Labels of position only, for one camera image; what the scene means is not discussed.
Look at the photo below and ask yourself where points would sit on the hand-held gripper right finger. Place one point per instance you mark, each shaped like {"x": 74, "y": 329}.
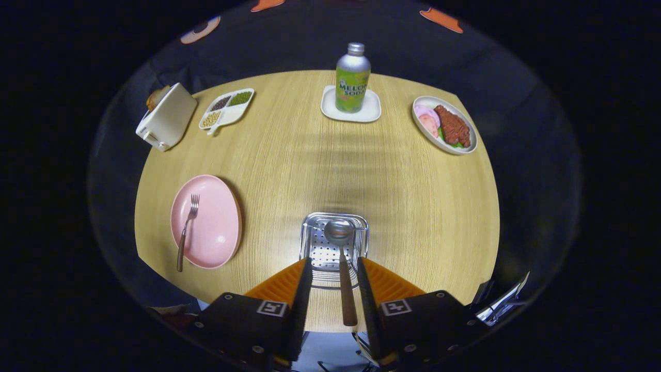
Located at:
{"x": 367, "y": 310}

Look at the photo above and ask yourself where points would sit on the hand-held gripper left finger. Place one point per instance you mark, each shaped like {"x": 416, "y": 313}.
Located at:
{"x": 302, "y": 310}

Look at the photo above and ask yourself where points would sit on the perforated metal basket tray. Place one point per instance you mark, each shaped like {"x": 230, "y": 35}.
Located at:
{"x": 317, "y": 248}

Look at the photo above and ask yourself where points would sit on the pink round plate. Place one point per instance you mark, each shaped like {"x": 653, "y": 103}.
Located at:
{"x": 217, "y": 227}

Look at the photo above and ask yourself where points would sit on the dark red cloth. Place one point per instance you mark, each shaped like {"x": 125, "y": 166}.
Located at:
{"x": 178, "y": 318}

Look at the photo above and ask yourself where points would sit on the white oval food plate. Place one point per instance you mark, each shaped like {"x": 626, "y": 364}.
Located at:
{"x": 439, "y": 143}

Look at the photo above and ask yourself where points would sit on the green lettuce leaf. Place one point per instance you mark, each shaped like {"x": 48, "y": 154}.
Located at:
{"x": 445, "y": 138}

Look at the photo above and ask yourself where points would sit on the brown fried meat piece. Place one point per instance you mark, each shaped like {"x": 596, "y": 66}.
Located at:
{"x": 454, "y": 126}

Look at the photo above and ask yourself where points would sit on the white square coaster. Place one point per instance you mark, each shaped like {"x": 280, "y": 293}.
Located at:
{"x": 330, "y": 108}

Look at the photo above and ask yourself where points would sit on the white divided snack dish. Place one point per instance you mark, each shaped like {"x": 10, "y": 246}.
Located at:
{"x": 232, "y": 114}

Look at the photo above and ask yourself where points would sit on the pale pink ham slice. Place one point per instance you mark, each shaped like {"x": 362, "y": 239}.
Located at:
{"x": 424, "y": 110}

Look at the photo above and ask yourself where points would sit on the pile of yellow beans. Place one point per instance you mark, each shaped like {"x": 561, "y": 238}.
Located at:
{"x": 210, "y": 119}

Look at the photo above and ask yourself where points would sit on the pile of green beans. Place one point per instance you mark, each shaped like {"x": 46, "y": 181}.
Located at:
{"x": 240, "y": 98}

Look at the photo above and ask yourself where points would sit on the pile of dark beans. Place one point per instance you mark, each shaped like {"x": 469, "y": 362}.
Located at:
{"x": 220, "y": 103}

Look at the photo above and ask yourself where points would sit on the cream white toaster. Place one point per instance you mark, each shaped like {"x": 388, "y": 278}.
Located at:
{"x": 168, "y": 121}

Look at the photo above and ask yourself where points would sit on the green label silver drink bottle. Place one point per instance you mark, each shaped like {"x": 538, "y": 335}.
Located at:
{"x": 352, "y": 77}

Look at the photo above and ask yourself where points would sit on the brown toast slice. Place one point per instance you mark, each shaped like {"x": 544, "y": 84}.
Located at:
{"x": 156, "y": 98}

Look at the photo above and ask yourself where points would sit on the shiny metal frame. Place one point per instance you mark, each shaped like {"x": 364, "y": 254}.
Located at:
{"x": 498, "y": 307}

